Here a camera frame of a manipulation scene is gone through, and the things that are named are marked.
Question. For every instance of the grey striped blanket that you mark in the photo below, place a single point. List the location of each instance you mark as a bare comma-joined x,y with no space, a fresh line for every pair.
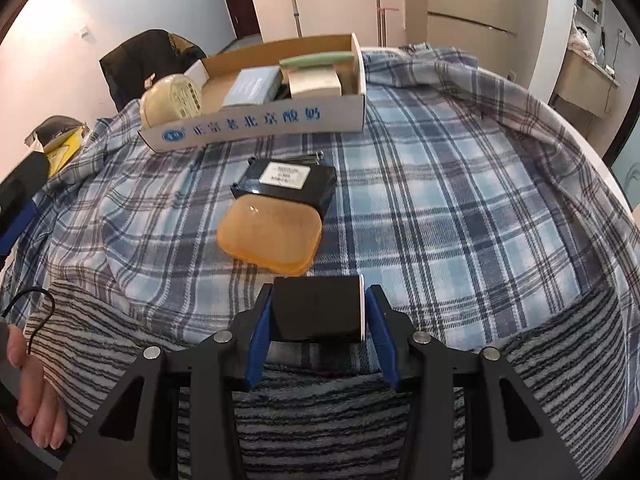
325,425

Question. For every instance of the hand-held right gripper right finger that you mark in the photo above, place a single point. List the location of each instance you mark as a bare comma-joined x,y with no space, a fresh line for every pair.
380,335

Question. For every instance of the black framed glass door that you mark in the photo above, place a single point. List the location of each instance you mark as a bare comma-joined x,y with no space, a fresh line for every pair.
631,165

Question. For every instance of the orange soap bar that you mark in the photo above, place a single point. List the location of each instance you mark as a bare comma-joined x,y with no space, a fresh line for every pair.
270,235

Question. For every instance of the white rectangular box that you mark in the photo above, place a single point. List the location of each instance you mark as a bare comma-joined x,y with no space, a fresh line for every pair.
315,82

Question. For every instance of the dark brown door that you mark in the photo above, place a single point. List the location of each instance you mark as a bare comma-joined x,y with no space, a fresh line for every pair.
240,0

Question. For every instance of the black box with white label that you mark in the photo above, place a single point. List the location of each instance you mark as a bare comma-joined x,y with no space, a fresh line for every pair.
320,185

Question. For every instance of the printed cardboard box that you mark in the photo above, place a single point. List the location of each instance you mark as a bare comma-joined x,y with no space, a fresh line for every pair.
260,122

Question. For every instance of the person's left hand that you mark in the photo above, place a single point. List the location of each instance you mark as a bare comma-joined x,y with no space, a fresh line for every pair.
35,395

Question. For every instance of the white wall switch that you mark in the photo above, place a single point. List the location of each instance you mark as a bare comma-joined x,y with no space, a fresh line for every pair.
87,33

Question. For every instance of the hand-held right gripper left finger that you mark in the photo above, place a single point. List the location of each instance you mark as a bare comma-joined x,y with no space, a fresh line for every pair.
260,325

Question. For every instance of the grey black plastic bag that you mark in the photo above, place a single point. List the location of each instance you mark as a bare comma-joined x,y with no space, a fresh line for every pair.
57,127

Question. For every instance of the blue plaid blanket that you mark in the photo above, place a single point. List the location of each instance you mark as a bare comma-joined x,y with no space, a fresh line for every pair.
450,185

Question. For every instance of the beige vanity cabinet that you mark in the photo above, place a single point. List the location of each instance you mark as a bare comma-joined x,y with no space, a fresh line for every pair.
582,82

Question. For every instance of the wall niche shelf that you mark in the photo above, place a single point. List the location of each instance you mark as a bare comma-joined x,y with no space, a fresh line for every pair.
594,4

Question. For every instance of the glossy black box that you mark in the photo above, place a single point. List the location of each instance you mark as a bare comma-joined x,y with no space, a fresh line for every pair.
315,310

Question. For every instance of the brown patterned chair back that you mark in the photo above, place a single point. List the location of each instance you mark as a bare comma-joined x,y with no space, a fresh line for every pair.
182,42

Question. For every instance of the cream round container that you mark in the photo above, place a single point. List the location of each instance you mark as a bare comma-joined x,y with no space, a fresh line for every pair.
170,100

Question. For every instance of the crumpled white cloth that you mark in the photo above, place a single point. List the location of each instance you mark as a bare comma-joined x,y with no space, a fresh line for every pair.
584,42

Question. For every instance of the chair with black jacket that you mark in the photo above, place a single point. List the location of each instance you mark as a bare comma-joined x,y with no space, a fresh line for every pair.
135,65

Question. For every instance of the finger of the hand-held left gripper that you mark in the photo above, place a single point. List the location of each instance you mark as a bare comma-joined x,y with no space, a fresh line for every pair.
15,230

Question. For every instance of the yellow plastic bag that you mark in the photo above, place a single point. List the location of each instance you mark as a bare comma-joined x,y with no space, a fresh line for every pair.
65,152

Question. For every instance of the grey blue flat box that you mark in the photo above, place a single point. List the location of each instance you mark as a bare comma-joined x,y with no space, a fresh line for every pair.
250,87

